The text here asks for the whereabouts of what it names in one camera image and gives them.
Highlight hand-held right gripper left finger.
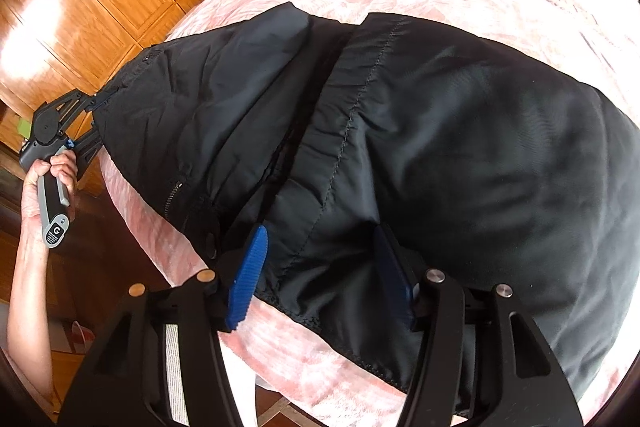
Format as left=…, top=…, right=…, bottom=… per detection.
left=59, top=224, right=269, bottom=427

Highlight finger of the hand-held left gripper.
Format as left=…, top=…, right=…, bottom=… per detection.
left=54, top=88, right=109, bottom=124
left=66, top=126, right=104, bottom=168

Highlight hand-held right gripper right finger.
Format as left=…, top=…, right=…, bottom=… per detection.
left=374, top=224, right=584, bottom=427

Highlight person's left hand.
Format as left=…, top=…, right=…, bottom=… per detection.
left=21, top=148, right=79, bottom=253

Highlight person's left forearm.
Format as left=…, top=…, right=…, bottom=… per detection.
left=6, top=234, right=55, bottom=414

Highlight black quilted pants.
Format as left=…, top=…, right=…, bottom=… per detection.
left=94, top=2, right=640, bottom=400

